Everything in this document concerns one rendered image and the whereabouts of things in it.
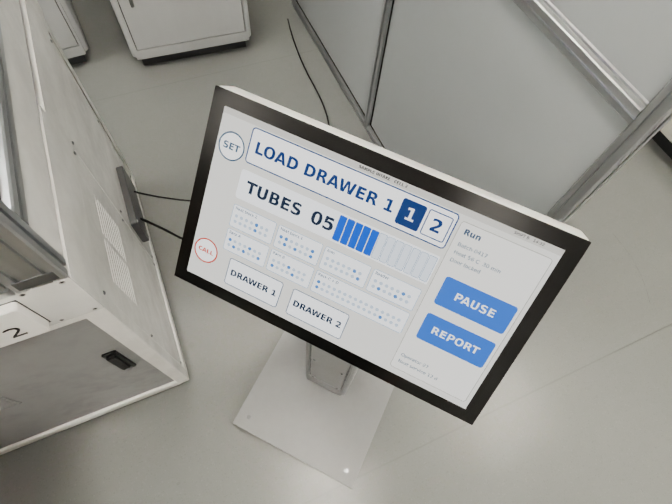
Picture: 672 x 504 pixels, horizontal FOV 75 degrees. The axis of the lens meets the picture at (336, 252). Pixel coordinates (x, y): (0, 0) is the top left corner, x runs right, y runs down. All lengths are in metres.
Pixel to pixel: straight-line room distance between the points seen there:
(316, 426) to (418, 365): 0.97
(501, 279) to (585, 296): 1.51
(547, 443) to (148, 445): 1.38
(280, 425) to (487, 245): 1.17
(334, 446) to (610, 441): 0.99
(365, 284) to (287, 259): 0.12
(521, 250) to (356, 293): 0.23
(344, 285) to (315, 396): 1.01
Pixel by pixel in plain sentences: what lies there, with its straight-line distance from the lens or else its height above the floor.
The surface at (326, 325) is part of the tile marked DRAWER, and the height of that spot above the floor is 1.00.
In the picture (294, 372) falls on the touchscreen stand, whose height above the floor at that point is 0.04.
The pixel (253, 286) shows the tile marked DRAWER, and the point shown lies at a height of 1.00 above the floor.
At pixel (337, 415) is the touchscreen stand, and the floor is 0.04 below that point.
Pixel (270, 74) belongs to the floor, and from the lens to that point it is 2.50.
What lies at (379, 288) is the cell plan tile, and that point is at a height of 1.07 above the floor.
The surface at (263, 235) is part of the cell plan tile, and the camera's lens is 0.65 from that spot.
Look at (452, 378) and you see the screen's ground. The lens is 0.67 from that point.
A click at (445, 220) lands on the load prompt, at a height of 1.16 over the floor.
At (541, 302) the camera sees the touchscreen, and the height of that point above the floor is 1.13.
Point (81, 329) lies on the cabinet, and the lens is 1.07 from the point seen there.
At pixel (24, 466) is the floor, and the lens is 1.86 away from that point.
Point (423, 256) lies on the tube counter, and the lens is 0.59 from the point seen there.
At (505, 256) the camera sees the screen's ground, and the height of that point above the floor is 1.16.
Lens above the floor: 1.63
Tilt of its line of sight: 63 degrees down
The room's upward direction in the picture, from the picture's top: 8 degrees clockwise
